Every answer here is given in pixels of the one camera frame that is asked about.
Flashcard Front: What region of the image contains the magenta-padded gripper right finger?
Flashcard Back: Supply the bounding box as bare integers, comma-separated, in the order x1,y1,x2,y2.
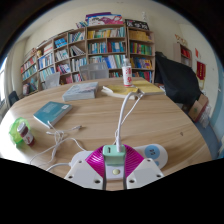
123,145,165,191

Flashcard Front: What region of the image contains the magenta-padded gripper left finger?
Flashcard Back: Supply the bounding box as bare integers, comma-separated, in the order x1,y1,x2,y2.
63,145,108,192

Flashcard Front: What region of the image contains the green block charger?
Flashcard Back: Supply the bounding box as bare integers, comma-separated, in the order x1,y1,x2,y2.
102,144,127,167

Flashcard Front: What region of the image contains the white charger cable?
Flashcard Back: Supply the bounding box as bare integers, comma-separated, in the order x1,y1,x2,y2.
114,90,145,149

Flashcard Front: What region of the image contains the white power strip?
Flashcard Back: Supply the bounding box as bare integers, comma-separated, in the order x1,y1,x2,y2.
69,143,169,183

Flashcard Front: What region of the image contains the teal book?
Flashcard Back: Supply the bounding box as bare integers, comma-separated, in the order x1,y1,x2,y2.
33,101,73,129

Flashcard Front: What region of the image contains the small white bottle red label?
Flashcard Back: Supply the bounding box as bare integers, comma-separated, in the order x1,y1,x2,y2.
17,122,36,147

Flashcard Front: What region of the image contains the cardboard box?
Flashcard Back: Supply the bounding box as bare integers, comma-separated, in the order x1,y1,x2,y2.
188,93,210,123

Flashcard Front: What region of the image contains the grey book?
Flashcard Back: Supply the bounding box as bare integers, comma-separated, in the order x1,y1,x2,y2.
62,81,100,102

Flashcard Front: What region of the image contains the closed yellow book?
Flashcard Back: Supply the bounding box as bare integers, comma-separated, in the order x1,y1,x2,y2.
133,79,166,97

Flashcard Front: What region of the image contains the green tape roll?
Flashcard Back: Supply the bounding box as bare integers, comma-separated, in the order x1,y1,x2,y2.
8,117,32,146

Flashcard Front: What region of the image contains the open yellow book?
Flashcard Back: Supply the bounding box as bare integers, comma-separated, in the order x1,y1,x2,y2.
101,83,139,100

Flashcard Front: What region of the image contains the black cloth cover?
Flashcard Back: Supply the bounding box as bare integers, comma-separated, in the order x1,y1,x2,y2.
153,51,203,107

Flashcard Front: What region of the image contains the clear bottle with red label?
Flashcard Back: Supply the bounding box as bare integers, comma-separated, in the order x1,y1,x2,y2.
121,55,134,88

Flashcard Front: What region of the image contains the small grey mesh chair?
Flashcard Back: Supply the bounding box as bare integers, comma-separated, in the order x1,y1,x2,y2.
44,72,62,90

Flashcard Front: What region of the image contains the large grey mesh chair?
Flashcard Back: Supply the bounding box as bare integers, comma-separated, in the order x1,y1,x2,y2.
78,61,110,82

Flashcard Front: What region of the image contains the dark chair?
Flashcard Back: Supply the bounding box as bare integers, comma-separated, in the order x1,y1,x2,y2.
8,90,20,107

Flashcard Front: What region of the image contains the small wooden shelf unit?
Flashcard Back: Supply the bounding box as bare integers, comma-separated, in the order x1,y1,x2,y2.
173,42,193,69

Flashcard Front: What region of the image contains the wooden bookshelf unit with books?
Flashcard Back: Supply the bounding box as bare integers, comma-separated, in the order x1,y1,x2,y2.
19,12,157,96

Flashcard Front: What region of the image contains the white power strip cable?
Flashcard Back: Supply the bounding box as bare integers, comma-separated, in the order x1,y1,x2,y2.
29,120,86,172

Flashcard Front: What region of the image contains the red wall banner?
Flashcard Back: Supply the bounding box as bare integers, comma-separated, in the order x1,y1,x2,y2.
196,60,207,81

